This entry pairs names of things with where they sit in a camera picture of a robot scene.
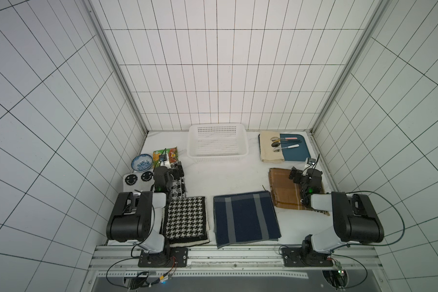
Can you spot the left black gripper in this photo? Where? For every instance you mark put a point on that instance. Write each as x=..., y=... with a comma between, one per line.
x=174, y=171

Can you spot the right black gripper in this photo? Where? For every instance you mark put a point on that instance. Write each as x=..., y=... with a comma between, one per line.
x=297, y=174

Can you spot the brown plaid scarf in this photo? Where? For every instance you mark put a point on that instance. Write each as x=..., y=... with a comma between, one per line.
x=285, y=194

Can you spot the smiley face checked scarf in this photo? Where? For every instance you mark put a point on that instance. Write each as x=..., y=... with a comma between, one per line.
x=144, y=181

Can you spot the black white houndstooth scarf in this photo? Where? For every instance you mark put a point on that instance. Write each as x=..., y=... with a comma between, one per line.
x=185, y=222

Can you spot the navy grey striped scarf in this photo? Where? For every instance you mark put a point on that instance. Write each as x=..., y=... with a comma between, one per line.
x=245, y=218

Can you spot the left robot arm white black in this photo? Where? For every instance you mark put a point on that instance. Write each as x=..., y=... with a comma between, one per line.
x=139, y=215

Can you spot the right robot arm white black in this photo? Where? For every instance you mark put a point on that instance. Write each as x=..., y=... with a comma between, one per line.
x=354, y=221

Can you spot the beige folded cloth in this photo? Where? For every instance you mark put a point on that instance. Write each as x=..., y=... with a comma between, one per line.
x=267, y=154

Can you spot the white plastic basket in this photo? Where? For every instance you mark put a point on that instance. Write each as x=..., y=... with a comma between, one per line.
x=217, y=142

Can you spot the green snack packet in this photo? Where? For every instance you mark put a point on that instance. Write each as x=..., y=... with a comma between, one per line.
x=172, y=154

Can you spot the teal tray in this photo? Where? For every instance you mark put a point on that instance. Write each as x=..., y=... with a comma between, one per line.
x=299, y=154

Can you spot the blue white ceramic bowl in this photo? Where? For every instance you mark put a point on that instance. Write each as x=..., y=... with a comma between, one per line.
x=142, y=162

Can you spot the white handled spoon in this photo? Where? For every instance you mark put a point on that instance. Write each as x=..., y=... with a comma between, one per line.
x=279, y=149

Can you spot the black handled spoon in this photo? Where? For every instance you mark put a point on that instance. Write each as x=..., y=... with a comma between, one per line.
x=285, y=143

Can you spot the red handled spoon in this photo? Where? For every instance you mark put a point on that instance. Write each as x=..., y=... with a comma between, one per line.
x=279, y=139

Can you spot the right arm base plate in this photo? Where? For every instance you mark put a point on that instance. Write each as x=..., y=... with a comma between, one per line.
x=299, y=257

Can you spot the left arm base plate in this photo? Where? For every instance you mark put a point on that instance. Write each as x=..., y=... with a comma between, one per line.
x=170, y=257

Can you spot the aluminium mounting rail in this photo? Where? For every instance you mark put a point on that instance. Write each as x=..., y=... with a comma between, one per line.
x=242, y=268

